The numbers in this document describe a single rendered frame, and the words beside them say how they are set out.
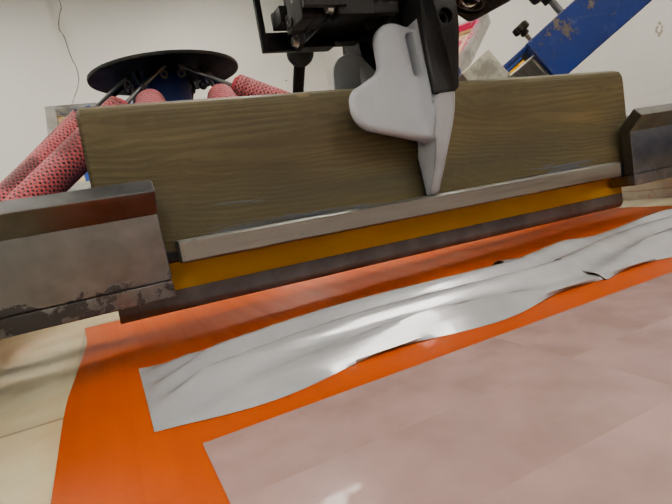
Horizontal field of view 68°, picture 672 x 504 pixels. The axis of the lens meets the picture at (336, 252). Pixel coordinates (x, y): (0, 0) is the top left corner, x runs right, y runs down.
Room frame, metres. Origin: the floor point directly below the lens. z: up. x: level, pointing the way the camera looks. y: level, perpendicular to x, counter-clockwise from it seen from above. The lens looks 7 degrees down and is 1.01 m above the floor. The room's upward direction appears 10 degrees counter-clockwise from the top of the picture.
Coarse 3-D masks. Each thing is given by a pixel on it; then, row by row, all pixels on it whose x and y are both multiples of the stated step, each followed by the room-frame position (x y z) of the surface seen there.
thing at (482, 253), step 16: (624, 208) 0.41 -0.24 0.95; (640, 208) 0.39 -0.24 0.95; (656, 208) 0.37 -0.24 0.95; (544, 224) 0.40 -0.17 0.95; (560, 224) 0.38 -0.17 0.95; (576, 224) 0.37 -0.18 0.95; (592, 224) 0.35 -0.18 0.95; (608, 224) 0.34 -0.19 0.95; (624, 224) 0.33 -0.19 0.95; (480, 240) 0.37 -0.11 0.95; (496, 240) 0.36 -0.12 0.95; (512, 240) 0.35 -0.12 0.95; (528, 240) 0.33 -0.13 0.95; (544, 240) 0.32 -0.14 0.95; (560, 240) 0.31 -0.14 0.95; (416, 256) 0.35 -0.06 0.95; (432, 256) 0.34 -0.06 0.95; (448, 256) 0.33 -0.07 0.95; (464, 256) 0.32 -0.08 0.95; (480, 256) 0.31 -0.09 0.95; (496, 256) 0.30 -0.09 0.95; (512, 256) 0.29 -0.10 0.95; (624, 272) 0.21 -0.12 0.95; (640, 272) 0.20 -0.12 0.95; (656, 272) 0.20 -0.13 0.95
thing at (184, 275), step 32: (544, 192) 0.34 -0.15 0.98; (576, 192) 0.36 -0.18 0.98; (608, 192) 0.37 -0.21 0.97; (384, 224) 0.29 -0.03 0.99; (416, 224) 0.30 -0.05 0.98; (448, 224) 0.31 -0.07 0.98; (224, 256) 0.25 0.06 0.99; (256, 256) 0.26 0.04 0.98; (288, 256) 0.27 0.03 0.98; (320, 256) 0.27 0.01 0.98
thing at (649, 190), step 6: (660, 180) 0.43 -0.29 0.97; (666, 180) 0.42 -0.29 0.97; (630, 186) 0.45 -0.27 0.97; (636, 186) 0.45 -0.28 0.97; (642, 186) 0.44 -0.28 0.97; (648, 186) 0.44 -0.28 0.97; (654, 186) 0.43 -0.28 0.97; (660, 186) 0.43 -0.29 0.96; (666, 186) 0.42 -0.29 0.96; (624, 192) 0.46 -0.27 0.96; (630, 192) 0.45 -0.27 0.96; (636, 192) 0.45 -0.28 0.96; (642, 192) 0.44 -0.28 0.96; (648, 192) 0.44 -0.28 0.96; (654, 192) 0.43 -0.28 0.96; (660, 192) 0.43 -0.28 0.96; (666, 192) 0.42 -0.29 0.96; (624, 198) 0.46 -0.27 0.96; (630, 198) 0.45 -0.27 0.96; (636, 198) 0.45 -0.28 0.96; (642, 198) 0.44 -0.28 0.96; (648, 198) 0.44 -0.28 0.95
